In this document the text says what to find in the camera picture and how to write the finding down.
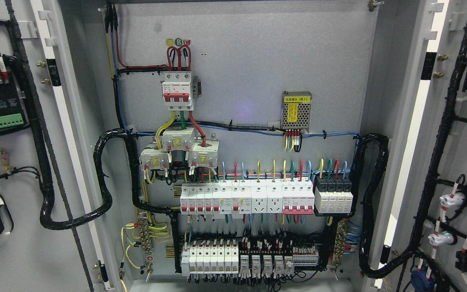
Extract brass ground terminal bar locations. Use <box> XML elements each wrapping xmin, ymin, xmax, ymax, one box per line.
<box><xmin>332</xmin><ymin>219</ymin><xmax>348</xmax><ymax>267</ymax></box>

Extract metal mesh power supply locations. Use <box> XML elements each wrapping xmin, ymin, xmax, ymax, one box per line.
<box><xmin>281</xmin><ymin>91</ymin><xmax>313</xmax><ymax>130</ymax></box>

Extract lower relay terminal row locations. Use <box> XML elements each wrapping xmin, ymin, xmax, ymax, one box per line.
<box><xmin>238</xmin><ymin>236</ymin><xmax>319</xmax><ymax>281</ymax></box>

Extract grey cabinet door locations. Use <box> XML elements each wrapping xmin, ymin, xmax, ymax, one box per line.
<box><xmin>0</xmin><ymin>0</ymin><xmax>116</xmax><ymax>292</ymax></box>
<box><xmin>363</xmin><ymin>0</ymin><xmax>467</xmax><ymax>292</ymax></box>

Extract red main circuit breaker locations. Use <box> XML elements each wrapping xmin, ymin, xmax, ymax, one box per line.
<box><xmin>162</xmin><ymin>71</ymin><xmax>195</xmax><ymax>112</ymax></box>

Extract black wrapped cable loom left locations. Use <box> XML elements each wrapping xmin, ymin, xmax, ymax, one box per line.
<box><xmin>4</xmin><ymin>53</ymin><xmax>181</xmax><ymax>273</ymax></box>

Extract white current transformers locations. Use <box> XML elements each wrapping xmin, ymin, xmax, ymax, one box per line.
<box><xmin>139</xmin><ymin>127</ymin><xmax>219</xmax><ymax>171</ymax></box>

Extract white socket breaker row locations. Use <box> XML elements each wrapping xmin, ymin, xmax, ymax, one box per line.
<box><xmin>180</xmin><ymin>179</ymin><xmax>315</xmax><ymax>219</ymax></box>

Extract white lower breaker row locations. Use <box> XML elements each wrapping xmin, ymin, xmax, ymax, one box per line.
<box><xmin>180</xmin><ymin>238</ymin><xmax>240</xmax><ymax>277</ymax></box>

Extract black white surge protector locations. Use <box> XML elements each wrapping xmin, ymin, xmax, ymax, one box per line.
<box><xmin>314</xmin><ymin>177</ymin><xmax>353</xmax><ymax>218</ymax></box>

